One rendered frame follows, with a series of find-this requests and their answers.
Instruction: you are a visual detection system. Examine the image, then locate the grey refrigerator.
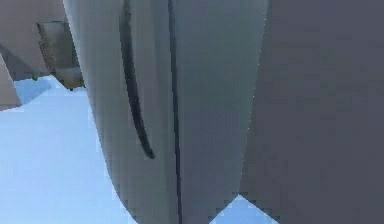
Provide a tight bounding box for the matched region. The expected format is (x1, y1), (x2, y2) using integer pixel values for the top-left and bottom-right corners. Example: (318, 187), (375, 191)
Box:
(62, 0), (270, 224)

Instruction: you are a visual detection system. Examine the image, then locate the black refrigerator handle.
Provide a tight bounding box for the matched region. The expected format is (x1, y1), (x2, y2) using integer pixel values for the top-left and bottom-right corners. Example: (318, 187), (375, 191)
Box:
(119, 0), (156, 160)

